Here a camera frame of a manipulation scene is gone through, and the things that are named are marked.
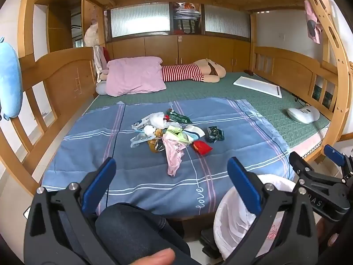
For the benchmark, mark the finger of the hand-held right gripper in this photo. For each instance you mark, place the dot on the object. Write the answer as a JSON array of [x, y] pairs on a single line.
[[299, 164], [333, 153]]

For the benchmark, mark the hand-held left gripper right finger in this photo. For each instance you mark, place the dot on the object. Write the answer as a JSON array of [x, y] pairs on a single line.
[[244, 187]]

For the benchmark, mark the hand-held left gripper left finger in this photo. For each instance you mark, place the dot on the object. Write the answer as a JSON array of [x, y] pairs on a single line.
[[99, 182]]

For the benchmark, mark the white lined trash bin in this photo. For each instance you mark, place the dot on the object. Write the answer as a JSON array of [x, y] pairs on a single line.
[[234, 223]]

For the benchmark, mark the clear plastic bag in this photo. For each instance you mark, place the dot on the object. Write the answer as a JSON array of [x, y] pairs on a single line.
[[138, 140]]

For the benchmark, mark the red snack packet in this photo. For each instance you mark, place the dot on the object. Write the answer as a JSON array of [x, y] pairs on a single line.
[[202, 147]]

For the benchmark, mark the dark green wrapper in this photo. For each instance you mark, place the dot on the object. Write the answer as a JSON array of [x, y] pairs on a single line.
[[215, 134]]

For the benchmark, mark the yellow brown wrapper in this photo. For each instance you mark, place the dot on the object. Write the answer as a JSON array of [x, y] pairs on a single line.
[[154, 145]]

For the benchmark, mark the white and blue ointment box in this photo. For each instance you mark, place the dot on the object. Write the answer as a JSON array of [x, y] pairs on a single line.
[[140, 123]]

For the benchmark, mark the white tissue ball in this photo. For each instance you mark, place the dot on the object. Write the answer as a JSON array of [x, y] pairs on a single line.
[[149, 130]]

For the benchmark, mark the white paper cup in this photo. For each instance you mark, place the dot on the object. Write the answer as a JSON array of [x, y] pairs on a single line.
[[194, 132]]

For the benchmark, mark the pink plastic wrapper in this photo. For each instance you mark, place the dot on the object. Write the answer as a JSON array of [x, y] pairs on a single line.
[[173, 154]]

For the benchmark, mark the light green paper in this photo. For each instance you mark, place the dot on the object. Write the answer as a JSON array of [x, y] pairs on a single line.
[[176, 135]]

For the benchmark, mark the person's right hand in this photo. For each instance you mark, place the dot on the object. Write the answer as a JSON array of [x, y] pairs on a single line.
[[321, 233]]

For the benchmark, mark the person's left hand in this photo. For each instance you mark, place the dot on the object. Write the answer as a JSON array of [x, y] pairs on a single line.
[[154, 257]]

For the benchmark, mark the pink mattress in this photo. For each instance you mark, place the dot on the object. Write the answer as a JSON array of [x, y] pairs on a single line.
[[309, 143]]

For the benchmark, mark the blue plaid blanket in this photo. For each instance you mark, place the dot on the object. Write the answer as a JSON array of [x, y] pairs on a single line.
[[110, 154]]

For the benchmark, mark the white oval device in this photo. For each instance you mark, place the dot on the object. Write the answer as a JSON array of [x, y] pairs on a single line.
[[302, 114]]

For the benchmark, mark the person's dark trouser leg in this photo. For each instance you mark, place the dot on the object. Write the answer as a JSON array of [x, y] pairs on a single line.
[[129, 234]]

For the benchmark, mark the green mattress pad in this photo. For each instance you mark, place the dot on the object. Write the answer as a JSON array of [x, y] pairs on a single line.
[[248, 107]]

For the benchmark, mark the white flat board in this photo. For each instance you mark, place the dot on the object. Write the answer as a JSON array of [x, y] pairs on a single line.
[[256, 86]]

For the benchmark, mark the light blue pillow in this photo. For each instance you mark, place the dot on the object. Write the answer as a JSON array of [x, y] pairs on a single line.
[[100, 88]]

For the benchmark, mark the green foil packet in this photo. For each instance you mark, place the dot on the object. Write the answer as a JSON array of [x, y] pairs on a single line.
[[179, 116]]

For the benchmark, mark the small dark brown object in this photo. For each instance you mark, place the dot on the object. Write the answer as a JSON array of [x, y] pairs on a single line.
[[249, 72]]

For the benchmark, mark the pink pillow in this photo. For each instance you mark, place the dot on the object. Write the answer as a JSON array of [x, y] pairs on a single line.
[[135, 76]]

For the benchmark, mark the white cloth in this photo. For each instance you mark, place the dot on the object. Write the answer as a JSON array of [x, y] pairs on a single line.
[[97, 58]]

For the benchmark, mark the red cloth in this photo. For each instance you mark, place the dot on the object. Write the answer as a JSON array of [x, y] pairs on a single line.
[[104, 58]]

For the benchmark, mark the pink hanging cloth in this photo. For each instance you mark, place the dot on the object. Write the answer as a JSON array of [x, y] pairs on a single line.
[[313, 24]]

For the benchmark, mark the striped plush doll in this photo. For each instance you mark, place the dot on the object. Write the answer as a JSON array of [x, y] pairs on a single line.
[[182, 73]]

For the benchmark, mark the blue plush toy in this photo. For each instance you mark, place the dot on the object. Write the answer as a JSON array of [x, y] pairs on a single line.
[[9, 80]]

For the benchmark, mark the white plush toy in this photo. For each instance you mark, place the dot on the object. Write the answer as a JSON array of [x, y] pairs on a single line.
[[91, 33]]

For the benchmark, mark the wooden wardrobe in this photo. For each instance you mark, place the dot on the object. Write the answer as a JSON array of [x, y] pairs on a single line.
[[59, 33]]

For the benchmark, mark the ribbed glass panel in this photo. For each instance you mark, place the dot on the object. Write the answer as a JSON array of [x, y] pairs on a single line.
[[226, 19], [140, 19]]

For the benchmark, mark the pile of stored items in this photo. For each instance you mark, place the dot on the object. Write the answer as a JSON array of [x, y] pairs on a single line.
[[186, 16]]

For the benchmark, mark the wooden bunk bed frame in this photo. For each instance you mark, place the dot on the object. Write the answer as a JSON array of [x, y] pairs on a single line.
[[63, 82]]

